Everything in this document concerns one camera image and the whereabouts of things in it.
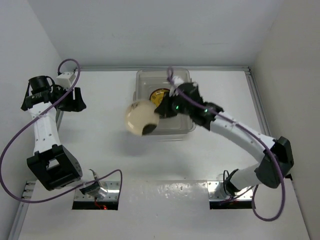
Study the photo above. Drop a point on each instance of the yellow patterned plate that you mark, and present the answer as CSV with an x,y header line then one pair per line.
x,y
157,96

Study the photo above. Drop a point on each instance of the clear plastic bin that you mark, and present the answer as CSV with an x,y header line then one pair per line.
x,y
153,85

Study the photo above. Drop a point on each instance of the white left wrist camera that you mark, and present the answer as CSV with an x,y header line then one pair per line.
x,y
65,80

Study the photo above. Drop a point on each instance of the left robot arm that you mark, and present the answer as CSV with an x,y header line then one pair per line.
x,y
52,164

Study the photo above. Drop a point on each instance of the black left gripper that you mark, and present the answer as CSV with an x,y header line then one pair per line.
x,y
75,105

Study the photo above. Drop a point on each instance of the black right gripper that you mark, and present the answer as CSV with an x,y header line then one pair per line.
x,y
164,109

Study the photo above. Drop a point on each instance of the cream plate with black spot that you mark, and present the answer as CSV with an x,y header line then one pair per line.
x,y
140,118

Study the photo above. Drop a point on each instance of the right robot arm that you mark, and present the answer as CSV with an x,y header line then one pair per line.
x,y
274,156

